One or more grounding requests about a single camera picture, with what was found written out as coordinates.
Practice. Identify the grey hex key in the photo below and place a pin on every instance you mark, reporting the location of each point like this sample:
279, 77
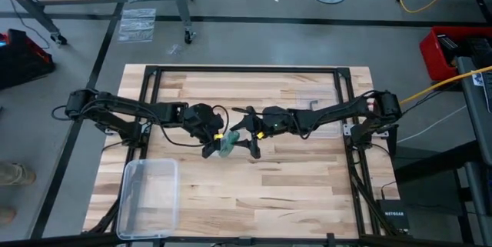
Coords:
314, 102

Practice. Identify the clear plastic zip bag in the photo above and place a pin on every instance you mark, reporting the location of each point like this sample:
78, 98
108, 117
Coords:
235, 135

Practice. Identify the clear plastic storage bin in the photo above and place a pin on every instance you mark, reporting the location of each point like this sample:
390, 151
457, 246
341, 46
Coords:
150, 201

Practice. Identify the person's foot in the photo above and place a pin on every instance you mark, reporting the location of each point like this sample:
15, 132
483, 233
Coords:
7, 215
15, 174

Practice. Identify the clear shallow plastic tray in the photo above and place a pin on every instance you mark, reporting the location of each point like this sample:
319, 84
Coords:
326, 133

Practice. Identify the black and red toolbox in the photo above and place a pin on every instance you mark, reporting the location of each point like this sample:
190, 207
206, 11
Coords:
23, 58

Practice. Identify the red plastic crate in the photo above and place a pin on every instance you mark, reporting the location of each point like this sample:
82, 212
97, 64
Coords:
432, 58

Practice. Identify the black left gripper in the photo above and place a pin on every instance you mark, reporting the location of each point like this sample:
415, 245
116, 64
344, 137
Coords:
201, 120

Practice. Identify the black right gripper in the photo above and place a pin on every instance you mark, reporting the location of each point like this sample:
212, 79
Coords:
274, 120

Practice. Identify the black network switch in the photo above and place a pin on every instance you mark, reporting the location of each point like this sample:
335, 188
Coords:
393, 214

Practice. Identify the clear plastic floor bag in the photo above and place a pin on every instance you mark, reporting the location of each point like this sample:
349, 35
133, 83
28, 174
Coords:
137, 25

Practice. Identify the black aluminium table frame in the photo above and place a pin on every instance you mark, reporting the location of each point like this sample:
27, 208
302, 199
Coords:
246, 69

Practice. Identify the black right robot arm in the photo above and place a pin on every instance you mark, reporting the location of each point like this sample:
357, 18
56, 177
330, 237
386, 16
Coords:
346, 108

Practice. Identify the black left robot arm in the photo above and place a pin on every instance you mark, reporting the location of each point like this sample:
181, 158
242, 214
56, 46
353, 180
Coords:
127, 104

